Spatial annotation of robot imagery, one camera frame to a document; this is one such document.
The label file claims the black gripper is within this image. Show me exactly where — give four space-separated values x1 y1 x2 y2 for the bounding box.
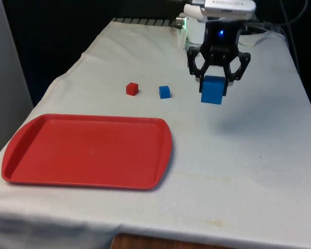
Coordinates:
187 18 251 97

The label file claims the large blue cube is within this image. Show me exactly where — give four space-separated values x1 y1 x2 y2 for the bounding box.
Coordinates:
201 75 226 105

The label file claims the red tray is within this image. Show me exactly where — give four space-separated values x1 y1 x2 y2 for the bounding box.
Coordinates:
1 113 173 191

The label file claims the small blue cube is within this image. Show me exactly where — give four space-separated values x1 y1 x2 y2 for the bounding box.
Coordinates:
159 85 171 100

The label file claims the small red cube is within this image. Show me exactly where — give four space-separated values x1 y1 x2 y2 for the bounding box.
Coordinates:
125 82 139 96

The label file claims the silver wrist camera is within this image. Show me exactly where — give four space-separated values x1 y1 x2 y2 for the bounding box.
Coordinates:
191 0 257 21

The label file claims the black cable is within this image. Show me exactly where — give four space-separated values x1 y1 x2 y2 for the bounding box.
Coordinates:
245 0 308 72

